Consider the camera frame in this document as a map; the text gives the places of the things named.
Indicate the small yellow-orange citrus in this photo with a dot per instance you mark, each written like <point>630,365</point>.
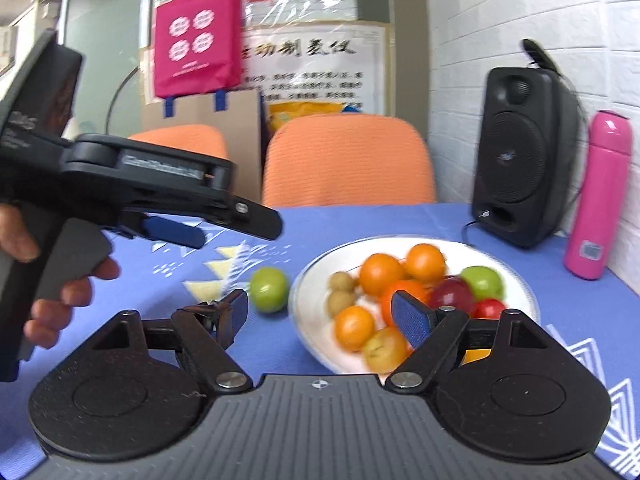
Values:
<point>475,357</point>

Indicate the red tomato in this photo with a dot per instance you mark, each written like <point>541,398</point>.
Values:
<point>489,308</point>

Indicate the small brown round fruit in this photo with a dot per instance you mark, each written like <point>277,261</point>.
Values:
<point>340,304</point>
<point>341,281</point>

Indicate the yellow-red tomato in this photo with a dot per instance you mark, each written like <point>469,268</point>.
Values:
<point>382,352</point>

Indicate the blue printed tablecloth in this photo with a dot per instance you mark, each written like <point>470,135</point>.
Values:
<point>360,220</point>

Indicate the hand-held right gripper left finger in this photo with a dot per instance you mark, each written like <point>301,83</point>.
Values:
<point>239,312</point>

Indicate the large orange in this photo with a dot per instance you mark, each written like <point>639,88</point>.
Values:
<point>425,261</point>
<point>381,274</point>

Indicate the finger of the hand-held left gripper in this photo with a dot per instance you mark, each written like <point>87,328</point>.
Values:
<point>175,232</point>
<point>255,222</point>

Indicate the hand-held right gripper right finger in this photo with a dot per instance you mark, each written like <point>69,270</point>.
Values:
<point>412,317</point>

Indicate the black speaker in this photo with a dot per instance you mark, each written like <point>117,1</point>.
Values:
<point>520,160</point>

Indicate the magenta tote bag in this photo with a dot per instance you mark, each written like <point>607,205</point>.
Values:
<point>197,60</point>

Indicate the white text wall poster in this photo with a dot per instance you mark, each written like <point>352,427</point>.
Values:
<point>310,70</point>

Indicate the orange chair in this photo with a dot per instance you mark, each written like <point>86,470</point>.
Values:
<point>345,160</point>
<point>190,142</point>

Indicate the large green apple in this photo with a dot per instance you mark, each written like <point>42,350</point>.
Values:
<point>482,281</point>

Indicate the reddish tangerine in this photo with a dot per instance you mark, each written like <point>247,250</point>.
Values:
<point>417,287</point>

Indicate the white plate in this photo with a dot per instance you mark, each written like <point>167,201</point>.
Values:
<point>315,280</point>

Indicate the dark red plum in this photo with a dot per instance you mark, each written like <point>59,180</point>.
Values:
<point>452,292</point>

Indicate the person's left hand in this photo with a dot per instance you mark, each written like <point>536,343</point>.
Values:
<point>60,305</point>

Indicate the small green apple back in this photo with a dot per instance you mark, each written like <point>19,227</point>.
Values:
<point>268,290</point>

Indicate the pink bottle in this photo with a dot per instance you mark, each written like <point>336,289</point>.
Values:
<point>597,200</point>

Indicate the small orange citrus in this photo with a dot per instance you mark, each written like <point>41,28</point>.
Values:
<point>354,328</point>

